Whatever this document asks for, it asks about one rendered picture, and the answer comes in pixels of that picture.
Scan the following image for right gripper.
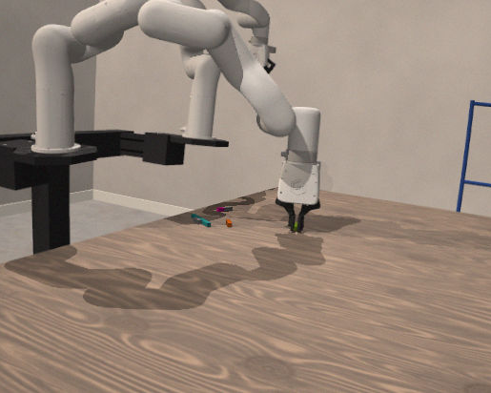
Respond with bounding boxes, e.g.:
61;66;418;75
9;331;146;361
275;160;320;232

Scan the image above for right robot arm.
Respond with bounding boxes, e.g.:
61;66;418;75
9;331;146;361
31;0;321;166

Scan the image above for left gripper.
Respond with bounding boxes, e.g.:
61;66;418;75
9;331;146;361
249;43;276;73

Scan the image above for turquoise rod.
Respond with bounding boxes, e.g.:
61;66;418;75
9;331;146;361
191;214;211;227

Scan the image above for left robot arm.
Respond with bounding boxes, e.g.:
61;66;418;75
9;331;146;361
179;0;270;140

